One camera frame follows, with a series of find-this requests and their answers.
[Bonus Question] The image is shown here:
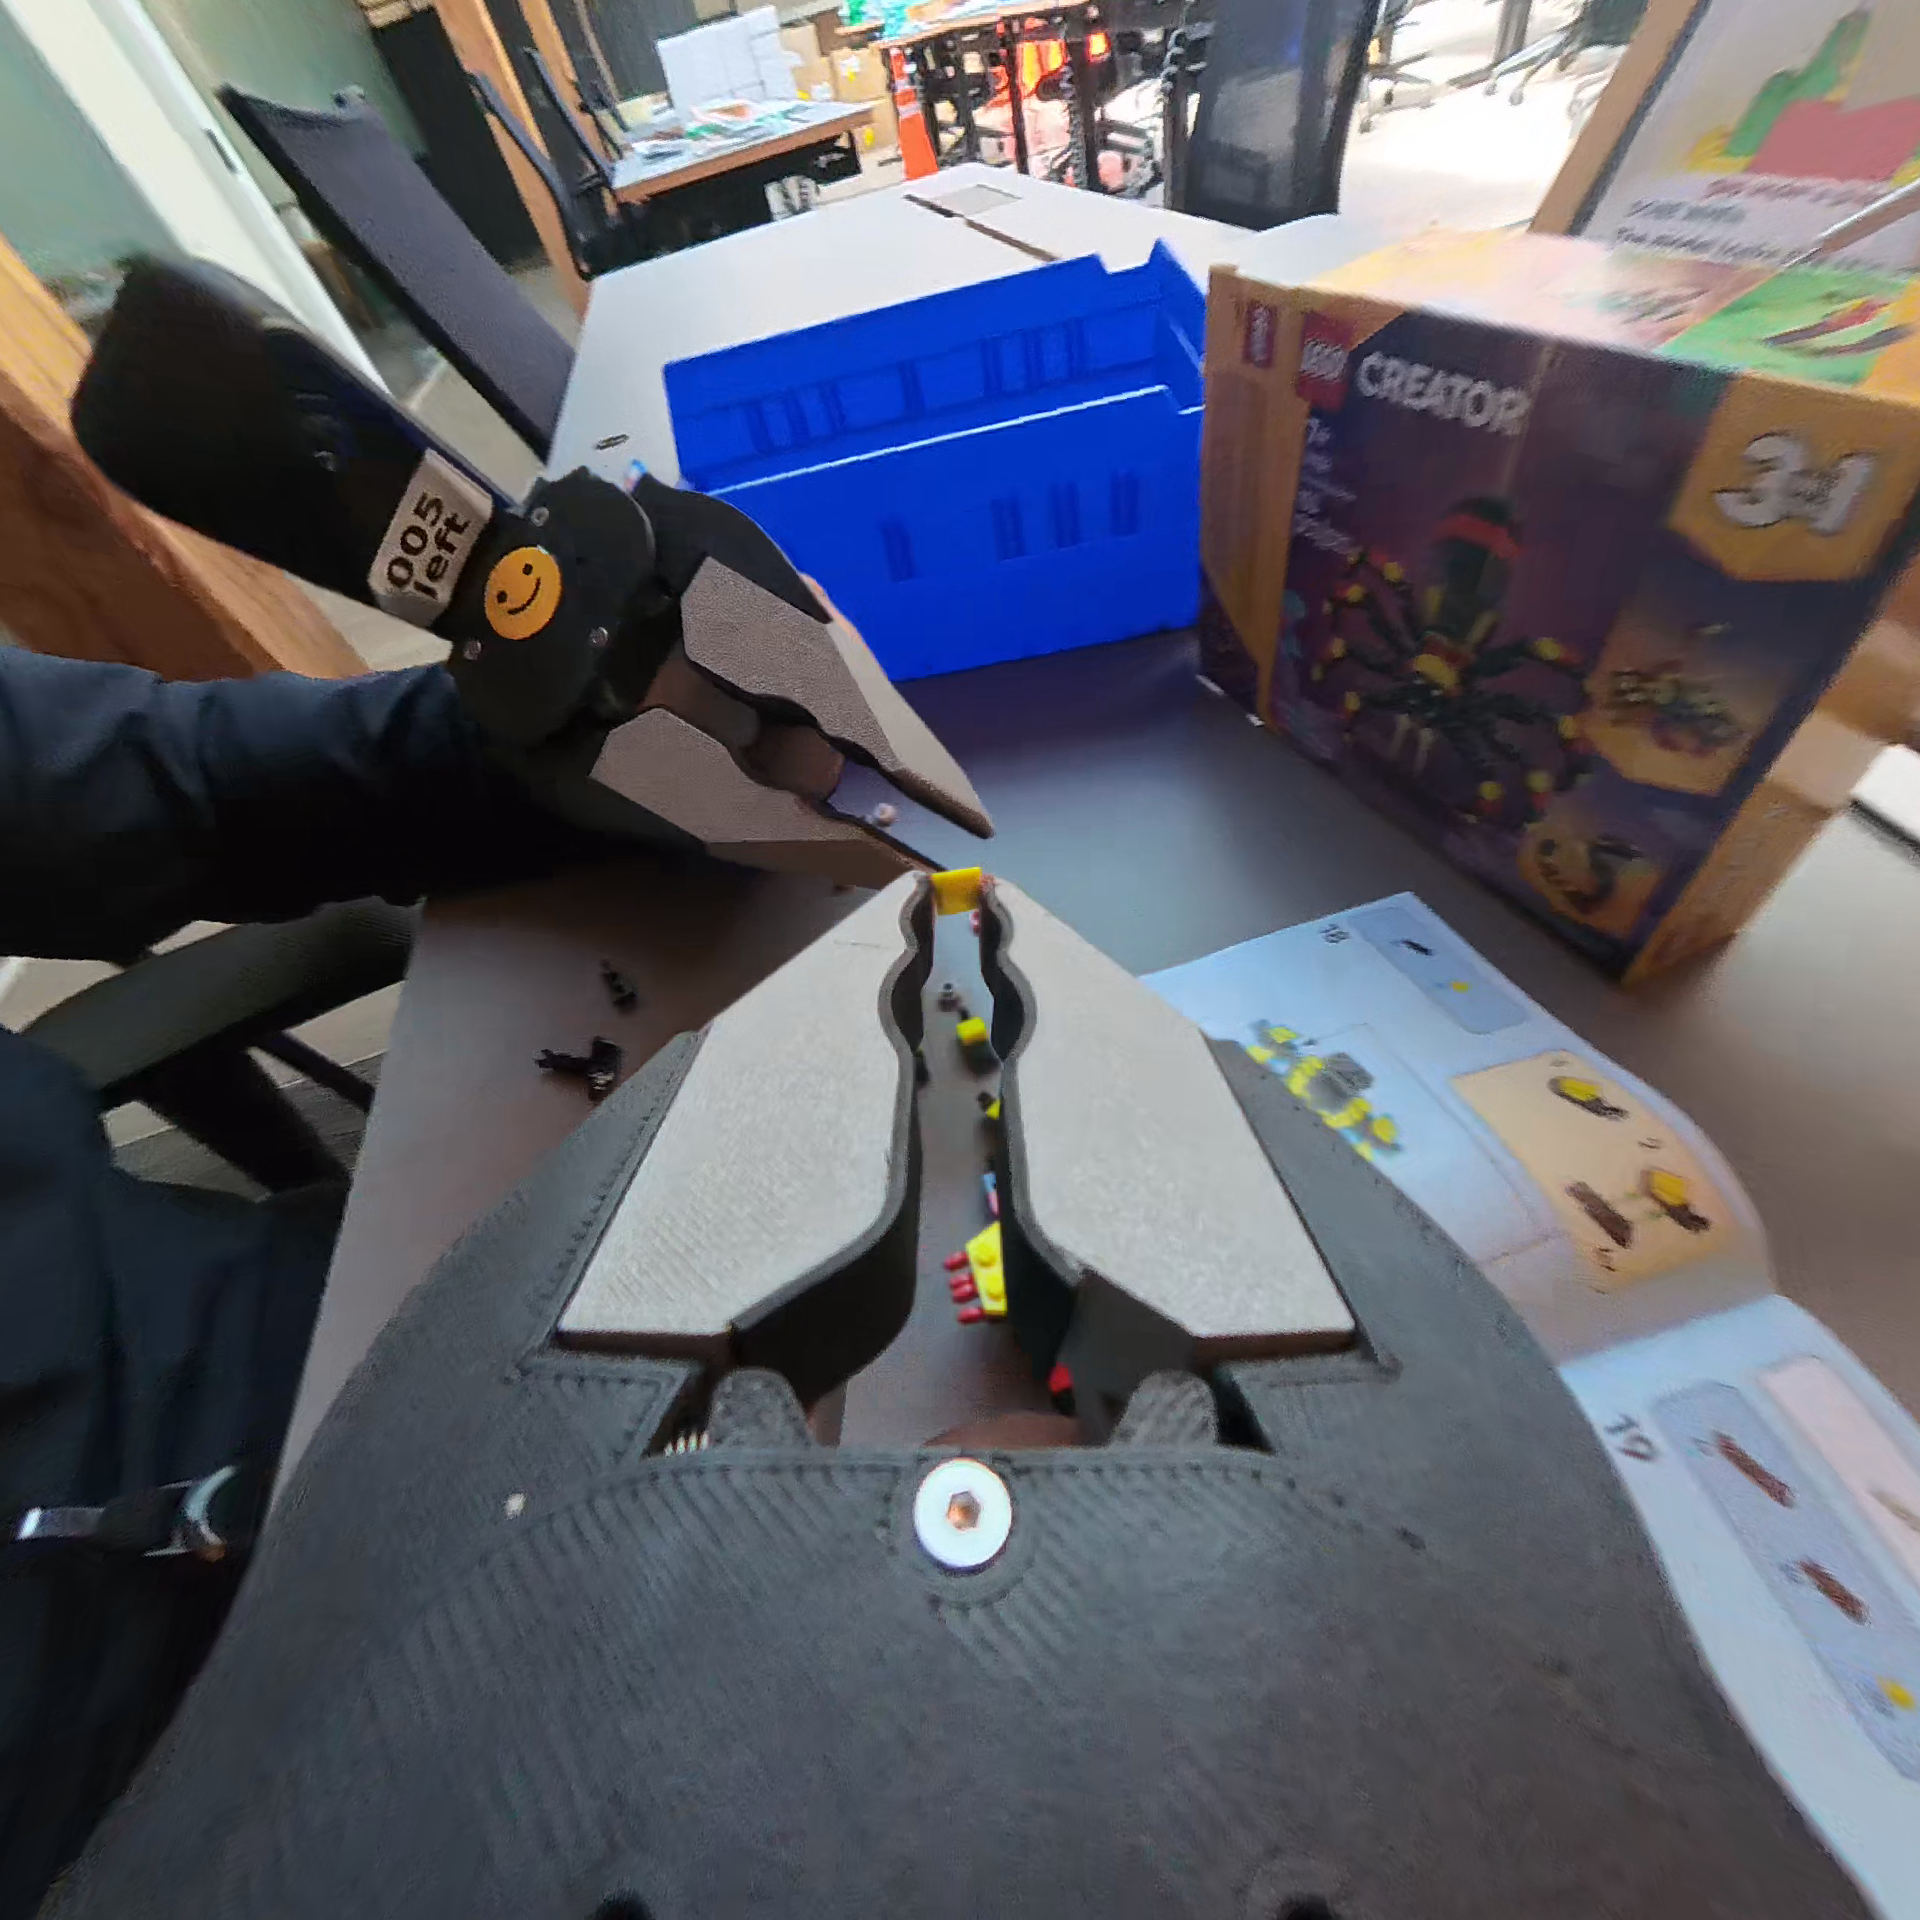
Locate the printed cardboard board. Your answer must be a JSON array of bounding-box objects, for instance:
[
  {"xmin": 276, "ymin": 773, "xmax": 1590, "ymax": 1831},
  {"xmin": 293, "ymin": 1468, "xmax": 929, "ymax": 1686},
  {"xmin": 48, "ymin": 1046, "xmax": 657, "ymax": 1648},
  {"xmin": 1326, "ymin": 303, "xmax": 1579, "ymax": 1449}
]
[{"xmin": 1530, "ymin": 0, "xmax": 1920, "ymax": 302}]

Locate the orange traffic cone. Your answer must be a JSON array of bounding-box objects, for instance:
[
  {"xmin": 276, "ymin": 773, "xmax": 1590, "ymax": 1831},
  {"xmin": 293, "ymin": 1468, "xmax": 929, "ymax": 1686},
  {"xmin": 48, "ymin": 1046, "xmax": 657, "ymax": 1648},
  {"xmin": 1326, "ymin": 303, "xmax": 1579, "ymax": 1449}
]
[{"xmin": 886, "ymin": 52, "xmax": 945, "ymax": 182}]

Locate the purple lego set box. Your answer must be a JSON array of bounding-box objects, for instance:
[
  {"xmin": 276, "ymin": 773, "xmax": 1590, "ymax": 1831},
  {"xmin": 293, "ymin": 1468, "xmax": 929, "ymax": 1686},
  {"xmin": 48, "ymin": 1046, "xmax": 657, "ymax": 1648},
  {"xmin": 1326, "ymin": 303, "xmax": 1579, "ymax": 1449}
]
[{"xmin": 1198, "ymin": 224, "xmax": 1920, "ymax": 991}]

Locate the lego instruction booklet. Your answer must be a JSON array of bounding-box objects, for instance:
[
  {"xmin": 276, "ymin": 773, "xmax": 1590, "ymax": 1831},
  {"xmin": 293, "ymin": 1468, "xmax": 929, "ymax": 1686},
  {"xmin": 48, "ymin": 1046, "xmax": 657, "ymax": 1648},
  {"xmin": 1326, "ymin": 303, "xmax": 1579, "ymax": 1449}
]
[{"xmin": 1140, "ymin": 890, "xmax": 1920, "ymax": 1920}]

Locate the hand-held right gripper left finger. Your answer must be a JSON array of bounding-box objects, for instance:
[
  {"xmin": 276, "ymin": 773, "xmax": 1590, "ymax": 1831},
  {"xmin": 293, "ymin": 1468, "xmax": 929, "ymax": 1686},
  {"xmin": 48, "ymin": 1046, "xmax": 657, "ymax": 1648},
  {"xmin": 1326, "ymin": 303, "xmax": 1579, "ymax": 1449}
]
[{"xmin": 550, "ymin": 872, "xmax": 929, "ymax": 1407}]

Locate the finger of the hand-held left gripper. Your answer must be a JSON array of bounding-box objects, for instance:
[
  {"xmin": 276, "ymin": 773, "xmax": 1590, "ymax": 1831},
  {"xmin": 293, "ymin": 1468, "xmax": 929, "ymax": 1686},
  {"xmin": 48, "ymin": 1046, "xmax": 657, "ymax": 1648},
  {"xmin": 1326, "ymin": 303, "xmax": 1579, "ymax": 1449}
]
[
  {"xmin": 586, "ymin": 704, "xmax": 945, "ymax": 894},
  {"xmin": 622, "ymin": 471, "xmax": 997, "ymax": 840}
]

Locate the person's dark clothed lap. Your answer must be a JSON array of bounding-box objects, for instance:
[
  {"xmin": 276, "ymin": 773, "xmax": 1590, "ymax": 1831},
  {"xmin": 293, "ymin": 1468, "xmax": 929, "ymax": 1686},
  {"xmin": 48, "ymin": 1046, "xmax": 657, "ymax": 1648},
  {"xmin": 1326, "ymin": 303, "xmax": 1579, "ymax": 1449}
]
[{"xmin": 0, "ymin": 1034, "xmax": 354, "ymax": 1920}]

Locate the black mesh office chair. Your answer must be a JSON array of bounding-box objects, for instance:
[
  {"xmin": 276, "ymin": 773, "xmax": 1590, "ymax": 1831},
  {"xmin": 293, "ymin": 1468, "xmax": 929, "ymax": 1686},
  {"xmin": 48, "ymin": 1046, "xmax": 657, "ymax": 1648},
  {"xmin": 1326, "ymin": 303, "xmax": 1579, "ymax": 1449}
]
[{"xmin": 1170, "ymin": 0, "xmax": 1384, "ymax": 225}]

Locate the blue plastic bin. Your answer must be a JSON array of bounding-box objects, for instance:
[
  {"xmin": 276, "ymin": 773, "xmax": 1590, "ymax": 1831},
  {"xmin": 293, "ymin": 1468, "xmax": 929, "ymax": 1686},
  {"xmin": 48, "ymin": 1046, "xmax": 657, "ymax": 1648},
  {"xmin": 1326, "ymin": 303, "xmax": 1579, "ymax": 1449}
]
[{"xmin": 661, "ymin": 239, "xmax": 1209, "ymax": 684}]

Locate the person's left forearm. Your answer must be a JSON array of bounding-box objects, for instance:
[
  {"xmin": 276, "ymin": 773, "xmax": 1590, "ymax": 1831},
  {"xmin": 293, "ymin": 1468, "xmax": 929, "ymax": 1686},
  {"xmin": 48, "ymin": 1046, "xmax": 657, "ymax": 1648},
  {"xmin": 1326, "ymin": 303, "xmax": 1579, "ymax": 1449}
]
[{"xmin": 0, "ymin": 645, "xmax": 722, "ymax": 962}]

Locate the thin metal rod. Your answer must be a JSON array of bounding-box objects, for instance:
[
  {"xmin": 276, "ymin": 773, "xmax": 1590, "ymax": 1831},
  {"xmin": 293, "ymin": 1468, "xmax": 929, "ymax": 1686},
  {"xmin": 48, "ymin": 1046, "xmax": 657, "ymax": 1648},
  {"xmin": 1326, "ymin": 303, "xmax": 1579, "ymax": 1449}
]
[{"xmin": 1785, "ymin": 181, "xmax": 1920, "ymax": 269}]

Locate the stack of white boxes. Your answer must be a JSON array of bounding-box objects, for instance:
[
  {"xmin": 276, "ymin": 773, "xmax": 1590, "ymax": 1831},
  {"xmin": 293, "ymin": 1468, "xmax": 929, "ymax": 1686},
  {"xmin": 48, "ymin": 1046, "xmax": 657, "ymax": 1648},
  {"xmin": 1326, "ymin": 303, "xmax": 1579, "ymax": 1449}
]
[{"xmin": 657, "ymin": 6, "xmax": 804, "ymax": 108}]

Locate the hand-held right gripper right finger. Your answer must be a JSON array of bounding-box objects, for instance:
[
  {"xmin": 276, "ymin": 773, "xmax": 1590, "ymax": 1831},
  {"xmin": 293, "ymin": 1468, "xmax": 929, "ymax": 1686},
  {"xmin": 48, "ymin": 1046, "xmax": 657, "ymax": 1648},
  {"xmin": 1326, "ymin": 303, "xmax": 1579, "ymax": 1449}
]
[{"xmin": 978, "ymin": 878, "xmax": 1362, "ymax": 1445}]

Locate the cluttered background table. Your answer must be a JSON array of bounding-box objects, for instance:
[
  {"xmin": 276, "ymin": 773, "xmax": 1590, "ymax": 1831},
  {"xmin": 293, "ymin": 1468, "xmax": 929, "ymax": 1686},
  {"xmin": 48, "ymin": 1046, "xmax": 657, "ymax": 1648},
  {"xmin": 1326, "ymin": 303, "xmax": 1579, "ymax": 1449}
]
[{"xmin": 609, "ymin": 96, "xmax": 880, "ymax": 213}]

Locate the wooden panel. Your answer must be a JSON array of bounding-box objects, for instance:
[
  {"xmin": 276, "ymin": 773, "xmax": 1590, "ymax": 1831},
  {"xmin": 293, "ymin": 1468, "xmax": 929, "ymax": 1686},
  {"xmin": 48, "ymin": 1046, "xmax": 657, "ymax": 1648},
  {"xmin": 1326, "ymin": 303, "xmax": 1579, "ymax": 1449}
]
[{"xmin": 0, "ymin": 239, "xmax": 368, "ymax": 680}]

